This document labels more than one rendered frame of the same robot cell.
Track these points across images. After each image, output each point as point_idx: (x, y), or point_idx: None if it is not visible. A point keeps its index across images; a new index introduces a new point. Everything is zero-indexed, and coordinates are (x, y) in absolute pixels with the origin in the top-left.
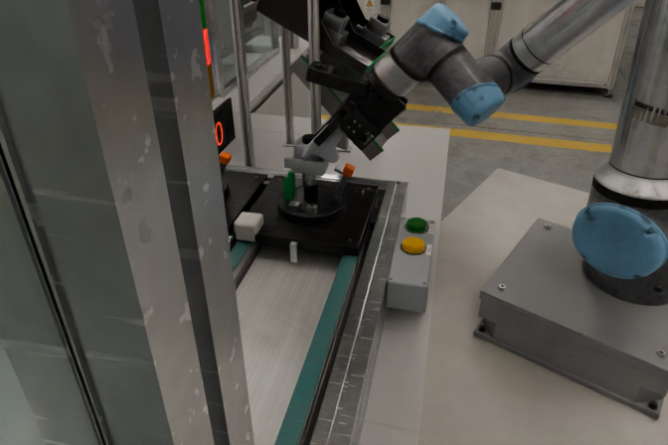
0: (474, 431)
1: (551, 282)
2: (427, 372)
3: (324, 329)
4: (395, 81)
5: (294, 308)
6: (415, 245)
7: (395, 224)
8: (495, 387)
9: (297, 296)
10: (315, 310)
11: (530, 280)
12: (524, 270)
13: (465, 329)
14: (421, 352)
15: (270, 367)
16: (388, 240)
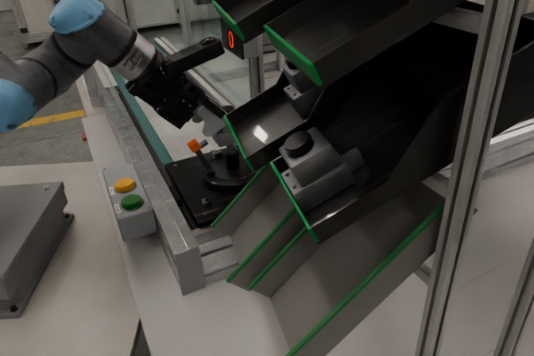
0: (66, 177)
1: (4, 210)
2: (99, 187)
3: (153, 137)
4: (127, 53)
5: (187, 151)
6: (121, 180)
7: (152, 198)
8: None
9: (192, 156)
10: (175, 156)
11: (21, 203)
12: (26, 209)
13: (80, 218)
14: (107, 193)
15: (173, 132)
16: (148, 183)
